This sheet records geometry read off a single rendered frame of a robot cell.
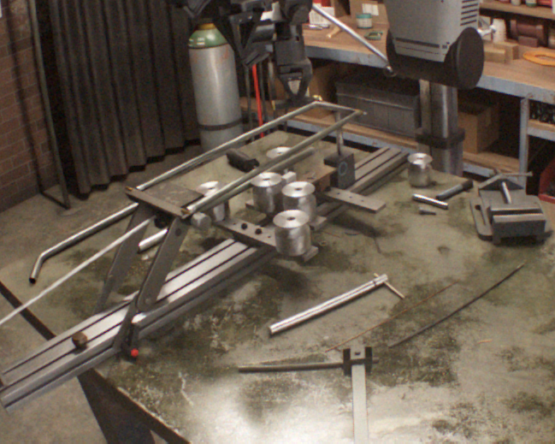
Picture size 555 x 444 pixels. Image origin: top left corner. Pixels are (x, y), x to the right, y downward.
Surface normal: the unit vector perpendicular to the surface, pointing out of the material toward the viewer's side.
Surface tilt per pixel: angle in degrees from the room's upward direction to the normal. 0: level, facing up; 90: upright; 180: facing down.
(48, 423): 0
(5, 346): 0
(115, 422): 90
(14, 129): 90
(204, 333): 0
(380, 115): 90
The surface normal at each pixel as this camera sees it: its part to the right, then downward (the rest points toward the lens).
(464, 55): 0.68, 0.25
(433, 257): -0.11, -0.90
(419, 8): -0.73, 0.36
